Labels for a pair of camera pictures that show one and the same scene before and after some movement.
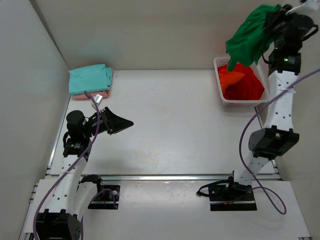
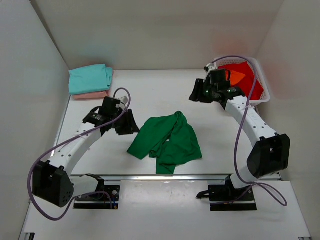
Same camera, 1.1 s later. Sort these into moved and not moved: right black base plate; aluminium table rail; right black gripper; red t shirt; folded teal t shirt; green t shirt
Moved: right black gripper; green t shirt
Not moved: right black base plate; red t shirt; aluminium table rail; folded teal t shirt
